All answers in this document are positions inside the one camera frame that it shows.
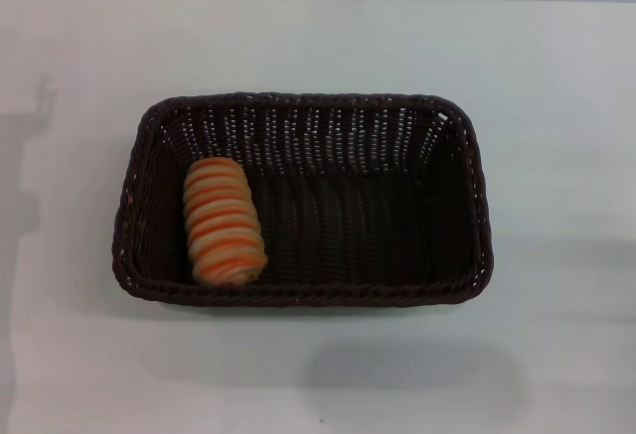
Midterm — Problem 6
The dark brown woven basket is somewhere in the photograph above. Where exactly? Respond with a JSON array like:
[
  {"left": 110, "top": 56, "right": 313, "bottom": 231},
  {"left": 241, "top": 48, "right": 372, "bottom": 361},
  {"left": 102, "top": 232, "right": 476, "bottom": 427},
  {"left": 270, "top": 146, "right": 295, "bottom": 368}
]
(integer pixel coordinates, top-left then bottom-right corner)
[{"left": 111, "top": 91, "right": 496, "bottom": 309}]

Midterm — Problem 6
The orange striped bread roll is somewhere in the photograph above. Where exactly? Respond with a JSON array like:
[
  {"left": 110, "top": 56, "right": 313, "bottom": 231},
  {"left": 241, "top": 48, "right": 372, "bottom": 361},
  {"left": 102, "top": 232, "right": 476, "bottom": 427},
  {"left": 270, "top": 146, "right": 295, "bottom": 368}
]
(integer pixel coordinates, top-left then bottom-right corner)
[{"left": 182, "top": 157, "right": 269, "bottom": 286}]

